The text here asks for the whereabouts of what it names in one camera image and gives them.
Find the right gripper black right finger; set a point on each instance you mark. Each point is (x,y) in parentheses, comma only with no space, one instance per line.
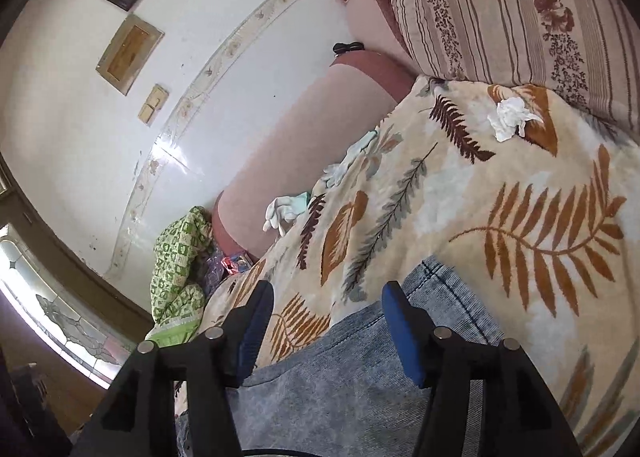
(489,399)

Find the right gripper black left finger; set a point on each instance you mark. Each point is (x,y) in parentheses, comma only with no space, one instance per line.
(137,415)

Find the grey-blue denim pants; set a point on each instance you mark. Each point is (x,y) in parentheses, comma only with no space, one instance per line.
(347,394)

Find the stained glass window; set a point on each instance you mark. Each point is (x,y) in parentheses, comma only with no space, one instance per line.
(66,325)

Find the green patterned folded quilt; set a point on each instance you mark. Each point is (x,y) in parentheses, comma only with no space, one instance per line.
(177,301)

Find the purple patterned cloth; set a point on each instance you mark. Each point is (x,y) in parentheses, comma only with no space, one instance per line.
(212,270)

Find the red blue small packet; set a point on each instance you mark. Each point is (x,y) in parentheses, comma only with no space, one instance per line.
(238,263)

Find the beige leaf-pattern fleece blanket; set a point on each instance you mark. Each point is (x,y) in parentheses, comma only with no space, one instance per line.
(544,229)

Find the white glove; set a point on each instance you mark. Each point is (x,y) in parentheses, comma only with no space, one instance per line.
(282,211)

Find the crumpled white tissue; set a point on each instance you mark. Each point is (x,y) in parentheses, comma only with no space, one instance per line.
(510,118)

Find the pink padded headboard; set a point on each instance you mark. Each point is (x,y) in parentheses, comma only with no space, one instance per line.
(355,93)

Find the small framed picture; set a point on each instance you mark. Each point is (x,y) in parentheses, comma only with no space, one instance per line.
(129,50)

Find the black clip on headboard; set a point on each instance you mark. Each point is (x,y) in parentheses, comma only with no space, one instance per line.
(341,48)

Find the striped floral pillow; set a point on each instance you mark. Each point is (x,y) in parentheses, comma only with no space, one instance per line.
(587,51)

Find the beige wall switch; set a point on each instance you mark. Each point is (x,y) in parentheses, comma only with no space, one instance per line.
(153,103)

